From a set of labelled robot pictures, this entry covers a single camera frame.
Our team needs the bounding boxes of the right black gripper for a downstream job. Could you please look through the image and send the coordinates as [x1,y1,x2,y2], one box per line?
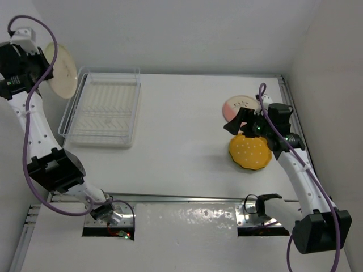
[224,107,273,139]

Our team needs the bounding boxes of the white pink floral plate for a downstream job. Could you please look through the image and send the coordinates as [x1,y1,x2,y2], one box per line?
[222,95,258,122]

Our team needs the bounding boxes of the orange dotted plate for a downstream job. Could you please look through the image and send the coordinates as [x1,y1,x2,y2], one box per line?
[229,134,272,171]

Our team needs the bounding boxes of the cream round plate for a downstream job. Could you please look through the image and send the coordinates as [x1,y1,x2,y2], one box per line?
[48,44,78,99]

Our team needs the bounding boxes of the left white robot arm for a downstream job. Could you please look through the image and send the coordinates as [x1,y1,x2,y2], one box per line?
[1,42,115,220]

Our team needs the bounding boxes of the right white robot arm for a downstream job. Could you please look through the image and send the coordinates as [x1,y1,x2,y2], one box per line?
[224,103,352,254]

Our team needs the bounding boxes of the white foreground cover board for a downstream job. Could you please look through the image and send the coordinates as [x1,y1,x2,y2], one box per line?
[22,203,334,271]

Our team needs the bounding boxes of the small green circuit board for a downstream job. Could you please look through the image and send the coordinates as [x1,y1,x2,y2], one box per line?
[107,226,131,240]

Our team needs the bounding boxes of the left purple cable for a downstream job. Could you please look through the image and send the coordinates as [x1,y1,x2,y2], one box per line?
[6,15,136,240]

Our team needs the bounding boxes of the purple cable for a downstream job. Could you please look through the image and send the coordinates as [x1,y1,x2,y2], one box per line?
[6,15,136,240]
[256,83,341,272]

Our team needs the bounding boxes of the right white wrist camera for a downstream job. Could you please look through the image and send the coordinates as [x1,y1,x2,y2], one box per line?
[256,95,273,109]

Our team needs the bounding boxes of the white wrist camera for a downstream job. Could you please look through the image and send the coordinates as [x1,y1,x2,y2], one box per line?
[256,95,273,109]
[10,27,39,55]

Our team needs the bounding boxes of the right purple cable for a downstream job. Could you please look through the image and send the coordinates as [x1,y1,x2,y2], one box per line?
[256,83,341,272]

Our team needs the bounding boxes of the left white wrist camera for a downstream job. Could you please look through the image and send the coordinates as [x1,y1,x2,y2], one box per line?
[10,27,39,55]

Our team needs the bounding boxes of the white wire dish rack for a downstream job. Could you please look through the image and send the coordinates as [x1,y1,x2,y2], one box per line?
[58,66,141,148]

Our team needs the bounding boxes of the front aluminium frame rail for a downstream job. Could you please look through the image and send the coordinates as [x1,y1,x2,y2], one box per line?
[49,190,321,203]

